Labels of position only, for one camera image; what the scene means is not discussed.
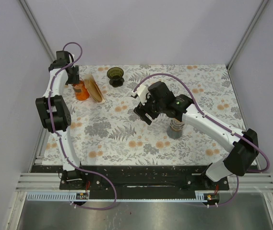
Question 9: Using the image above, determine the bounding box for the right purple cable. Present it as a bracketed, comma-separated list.
[132, 73, 271, 208]

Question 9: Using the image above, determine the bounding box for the glass coffee carafe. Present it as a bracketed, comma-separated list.
[167, 126, 183, 139]

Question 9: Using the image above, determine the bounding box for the floral tablecloth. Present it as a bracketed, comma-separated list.
[41, 64, 258, 166]

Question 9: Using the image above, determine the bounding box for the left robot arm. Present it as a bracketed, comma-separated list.
[36, 50, 87, 190]

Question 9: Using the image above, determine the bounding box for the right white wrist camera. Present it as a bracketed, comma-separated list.
[131, 84, 149, 105]

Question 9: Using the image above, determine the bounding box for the brown coffee filter stack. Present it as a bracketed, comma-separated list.
[83, 74, 105, 103]

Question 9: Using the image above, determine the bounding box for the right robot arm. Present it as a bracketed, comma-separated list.
[131, 81, 259, 190]

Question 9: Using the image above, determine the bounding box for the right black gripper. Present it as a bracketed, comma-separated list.
[133, 91, 165, 126]

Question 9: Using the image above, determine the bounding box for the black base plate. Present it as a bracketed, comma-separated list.
[59, 165, 229, 191]

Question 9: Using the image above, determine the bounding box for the purple cable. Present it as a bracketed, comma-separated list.
[132, 73, 271, 208]
[49, 42, 118, 211]

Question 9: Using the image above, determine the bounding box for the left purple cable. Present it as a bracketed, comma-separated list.
[49, 42, 118, 211]

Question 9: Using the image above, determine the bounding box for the white slotted cable duct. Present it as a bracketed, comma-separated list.
[26, 192, 209, 203]

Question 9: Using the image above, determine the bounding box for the glass of orange liquid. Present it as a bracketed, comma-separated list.
[72, 80, 90, 101]

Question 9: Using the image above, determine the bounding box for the dark green dripper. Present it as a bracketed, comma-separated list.
[107, 67, 124, 87]

